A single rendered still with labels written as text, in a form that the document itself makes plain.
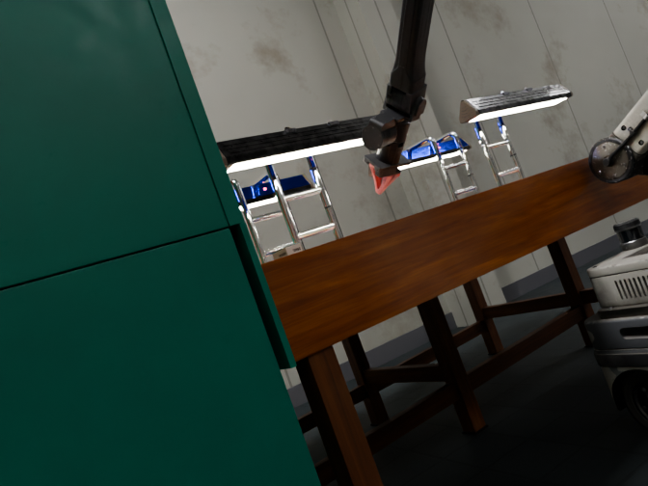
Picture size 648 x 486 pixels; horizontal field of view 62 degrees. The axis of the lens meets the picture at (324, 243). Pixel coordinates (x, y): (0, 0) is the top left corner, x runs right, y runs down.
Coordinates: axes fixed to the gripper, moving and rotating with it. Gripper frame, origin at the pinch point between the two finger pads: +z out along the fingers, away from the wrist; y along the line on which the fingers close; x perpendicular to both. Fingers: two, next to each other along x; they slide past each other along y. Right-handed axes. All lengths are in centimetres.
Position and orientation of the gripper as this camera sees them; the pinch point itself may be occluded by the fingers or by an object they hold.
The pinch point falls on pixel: (379, 190)
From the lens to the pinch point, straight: 135.2
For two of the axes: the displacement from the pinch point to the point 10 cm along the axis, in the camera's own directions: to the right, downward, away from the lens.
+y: -7.9, 2.5, -5.5
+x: 5.8, 5.7, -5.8
